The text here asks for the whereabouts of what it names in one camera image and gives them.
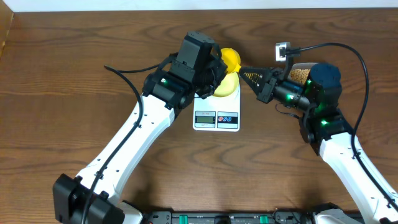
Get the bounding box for yellow measuring scoop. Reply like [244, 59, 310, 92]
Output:
[221, 48, 242, 77]

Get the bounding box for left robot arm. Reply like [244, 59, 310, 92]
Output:
[53, 31, 227, 224]

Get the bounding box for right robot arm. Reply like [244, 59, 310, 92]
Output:
[239, 63, 397, 223]

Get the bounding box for pale yellow bowl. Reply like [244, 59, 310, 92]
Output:
[213, 72, 239, 97]

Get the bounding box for white digital kitchen scale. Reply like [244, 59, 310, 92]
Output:
[192, 84, 241, 132]

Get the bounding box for soybeans in container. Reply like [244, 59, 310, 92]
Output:
[290, 68, 310, 85]

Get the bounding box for clear plastic container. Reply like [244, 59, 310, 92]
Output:
[287, 62, 317, 86]

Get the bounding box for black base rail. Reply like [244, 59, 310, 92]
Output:
[141, 210, 316, 224]

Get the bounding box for right black cable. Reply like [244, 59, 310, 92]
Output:
[284, 42, 398, 212]

